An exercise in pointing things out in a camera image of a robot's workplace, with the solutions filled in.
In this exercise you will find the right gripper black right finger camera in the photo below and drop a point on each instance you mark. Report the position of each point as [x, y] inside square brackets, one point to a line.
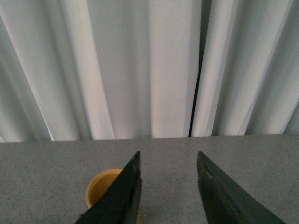
[226, 202]

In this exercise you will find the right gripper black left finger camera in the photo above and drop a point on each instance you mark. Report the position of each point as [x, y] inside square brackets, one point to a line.
[121, 202]

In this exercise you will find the wooden bamboo chopstick holder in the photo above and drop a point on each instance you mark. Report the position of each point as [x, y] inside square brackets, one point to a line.
[99, 185]

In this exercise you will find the white pleated curtain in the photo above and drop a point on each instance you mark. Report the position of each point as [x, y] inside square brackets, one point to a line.
[126, 69]

